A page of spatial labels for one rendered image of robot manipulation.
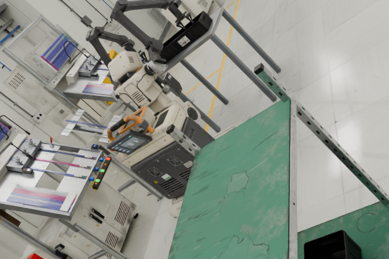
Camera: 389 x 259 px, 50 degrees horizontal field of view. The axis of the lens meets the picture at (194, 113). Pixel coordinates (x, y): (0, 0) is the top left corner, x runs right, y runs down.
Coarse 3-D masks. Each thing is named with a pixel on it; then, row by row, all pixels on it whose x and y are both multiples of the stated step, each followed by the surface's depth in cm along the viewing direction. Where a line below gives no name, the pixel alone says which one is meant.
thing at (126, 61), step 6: (120, 54) 280; (126, 54) 280; (132, 54) 283; (138, 54) 288; (114, 60) 285; (120, 60) 280; (126, 60) 278; (132, 60) 282; (138, 60) 287; (108, 66) 289; (114, 66) 285; (120, 66) 281; (126, 66) 277; (132, 66) 279; (138, 66) 283; (114, 72) 286; (120, 72) 281; (126, 72) 280; (114, 78) 286
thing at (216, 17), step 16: (224, 16) 353; (208, 32) 326; (240, 32) 359; (192, 48) 332; (224, 48) 325; (256, 48) 366; (240, 64) 331; (272, 64) 373; (256, 80) 338; (272, 96) 345
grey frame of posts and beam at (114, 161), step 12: (12, 132) 360; (0, 144) 346; (0, 156) 341; (108, 156) 363; (60, 168) 384; (120, 168) 368; (156, 192) 381; (0, 216) 321; (12, 228) 323; (84, 228) 309; (36, 240) 332; (96, 240) 312; (48, 252) 335; (108, 252) 318
